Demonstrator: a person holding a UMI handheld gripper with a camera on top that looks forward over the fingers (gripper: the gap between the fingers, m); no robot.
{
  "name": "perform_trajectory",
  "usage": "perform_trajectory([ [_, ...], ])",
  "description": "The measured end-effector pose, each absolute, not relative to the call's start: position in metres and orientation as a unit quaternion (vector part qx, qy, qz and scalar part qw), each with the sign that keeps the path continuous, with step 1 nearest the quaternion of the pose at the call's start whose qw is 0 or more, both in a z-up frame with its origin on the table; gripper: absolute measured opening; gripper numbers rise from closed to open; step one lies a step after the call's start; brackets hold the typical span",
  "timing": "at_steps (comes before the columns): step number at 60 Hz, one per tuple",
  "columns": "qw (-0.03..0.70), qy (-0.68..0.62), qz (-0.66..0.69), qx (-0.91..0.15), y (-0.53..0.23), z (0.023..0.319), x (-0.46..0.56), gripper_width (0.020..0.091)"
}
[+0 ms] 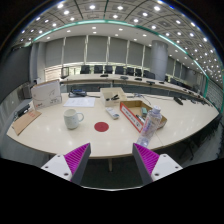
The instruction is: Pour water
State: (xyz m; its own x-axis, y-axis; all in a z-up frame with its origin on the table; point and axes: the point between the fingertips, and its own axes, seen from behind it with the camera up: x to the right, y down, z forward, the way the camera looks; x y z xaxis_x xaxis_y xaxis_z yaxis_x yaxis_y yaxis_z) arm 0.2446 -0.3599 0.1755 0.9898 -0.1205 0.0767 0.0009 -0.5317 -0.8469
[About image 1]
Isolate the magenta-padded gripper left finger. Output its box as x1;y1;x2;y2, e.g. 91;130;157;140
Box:
40;142;92;186

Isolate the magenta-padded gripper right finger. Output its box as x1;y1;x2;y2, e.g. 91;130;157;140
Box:
131;142;184;186

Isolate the clear plastic water bottle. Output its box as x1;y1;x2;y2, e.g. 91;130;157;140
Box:
135;105;163;148

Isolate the white ceramic mug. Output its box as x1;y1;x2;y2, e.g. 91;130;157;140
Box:
63;108;85;131

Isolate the flat round red coaster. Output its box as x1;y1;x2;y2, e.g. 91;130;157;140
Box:
93;121;110;133

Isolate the open red-edged cardboard box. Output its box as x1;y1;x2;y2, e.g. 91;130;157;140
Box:
119;99;168;134

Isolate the small white remote control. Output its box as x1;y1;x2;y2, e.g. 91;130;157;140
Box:
105;106;121;120

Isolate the white printed paper sheet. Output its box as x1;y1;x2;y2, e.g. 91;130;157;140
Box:
63;96;97;108

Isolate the brown paper envelope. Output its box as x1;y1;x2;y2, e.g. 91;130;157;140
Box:
11;109;43;136

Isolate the black conference phone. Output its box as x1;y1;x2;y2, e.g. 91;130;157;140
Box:
68;88;88;98

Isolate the black stapler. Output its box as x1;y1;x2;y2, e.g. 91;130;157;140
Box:
105;94;120;102

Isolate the white cardboard paper box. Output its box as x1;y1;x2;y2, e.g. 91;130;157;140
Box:
30;79;63;111

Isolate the black desktop device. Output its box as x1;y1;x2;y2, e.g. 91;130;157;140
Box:
14;103;32;118

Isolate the small open beige cardboard box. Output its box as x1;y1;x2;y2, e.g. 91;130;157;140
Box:
99;86;128;108

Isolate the long curved conference table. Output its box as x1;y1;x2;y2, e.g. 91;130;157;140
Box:
59;73;208;101

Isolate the row of black office chairs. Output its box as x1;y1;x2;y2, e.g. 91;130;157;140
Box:
79;64;158;80

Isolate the group of ceiling lights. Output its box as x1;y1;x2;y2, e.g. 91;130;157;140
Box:
19;1;223;78

